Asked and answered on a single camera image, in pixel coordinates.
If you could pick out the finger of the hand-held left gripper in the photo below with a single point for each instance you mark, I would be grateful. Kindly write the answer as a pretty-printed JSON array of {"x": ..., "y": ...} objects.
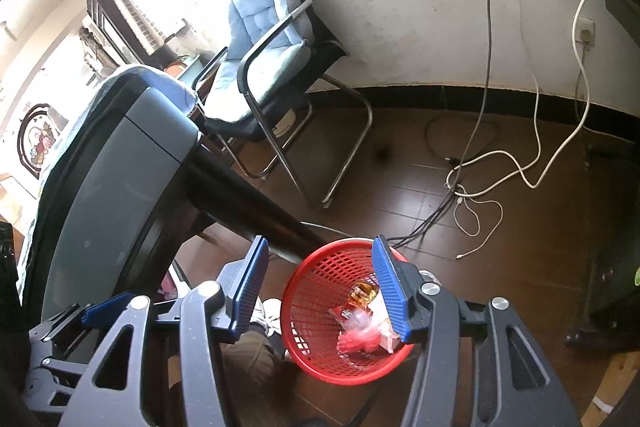
[
  {"x": 55, "y": 367},
  {"x": 105, "y": 309}
]

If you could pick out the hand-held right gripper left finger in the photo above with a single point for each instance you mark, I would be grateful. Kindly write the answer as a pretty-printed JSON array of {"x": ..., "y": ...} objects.
[{"x": 247, "y": 292}]

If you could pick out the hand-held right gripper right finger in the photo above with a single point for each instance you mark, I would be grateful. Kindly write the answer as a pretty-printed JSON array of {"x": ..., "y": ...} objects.
[{"x": 391, "y": 289}]

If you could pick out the golden wrapper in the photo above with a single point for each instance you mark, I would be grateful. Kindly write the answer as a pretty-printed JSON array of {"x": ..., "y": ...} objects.
[{"x": 362, "y": 293}]

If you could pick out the small red printed packet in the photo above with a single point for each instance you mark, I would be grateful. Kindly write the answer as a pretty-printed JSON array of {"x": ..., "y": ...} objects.
[{"x": 345, "y": 312}]

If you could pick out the red wrapper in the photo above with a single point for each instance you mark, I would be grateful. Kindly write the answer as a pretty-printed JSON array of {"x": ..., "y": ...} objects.
[{"x": 360, "y": 341}]

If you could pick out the red plastic mesh basket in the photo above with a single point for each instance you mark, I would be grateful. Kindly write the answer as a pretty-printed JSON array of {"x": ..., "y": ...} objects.
[{"x": 320, "y": 287}]

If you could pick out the white shoe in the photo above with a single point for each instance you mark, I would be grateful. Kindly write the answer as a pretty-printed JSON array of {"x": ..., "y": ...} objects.
[{"x": 272, "y": 314}]

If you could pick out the round embroidered table screen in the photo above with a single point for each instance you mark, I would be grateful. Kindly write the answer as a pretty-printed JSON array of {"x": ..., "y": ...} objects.
[{"x": 40, "y": 142}]

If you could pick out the dark low cabinet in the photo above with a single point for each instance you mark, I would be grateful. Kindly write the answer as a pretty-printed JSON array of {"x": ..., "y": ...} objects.
[{"x": 615, "y": 257}]

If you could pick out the orange plastic basin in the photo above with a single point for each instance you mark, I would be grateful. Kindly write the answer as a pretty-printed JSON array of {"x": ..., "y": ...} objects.
[{"x": 174, "y": 67}]

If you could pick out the light wooden board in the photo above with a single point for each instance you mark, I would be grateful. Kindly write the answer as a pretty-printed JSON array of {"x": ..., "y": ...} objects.
[{"x": 620, "y": 387}]

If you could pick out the light blue seat cushion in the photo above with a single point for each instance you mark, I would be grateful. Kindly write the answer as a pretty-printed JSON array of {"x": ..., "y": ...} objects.
[{"x": 260, "y": 17}]

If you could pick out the dark carved cabinet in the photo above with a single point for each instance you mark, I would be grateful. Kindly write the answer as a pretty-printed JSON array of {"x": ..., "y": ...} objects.
[{"x": 107, "y": 14}]

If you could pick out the round pedestal table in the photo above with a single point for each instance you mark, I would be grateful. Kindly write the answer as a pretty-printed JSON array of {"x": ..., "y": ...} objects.
[{"x": 115, "y": 187}]

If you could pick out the wall socket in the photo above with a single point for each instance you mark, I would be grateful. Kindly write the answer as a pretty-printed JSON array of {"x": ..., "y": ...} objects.
[{"x": 585, "y": 32}]

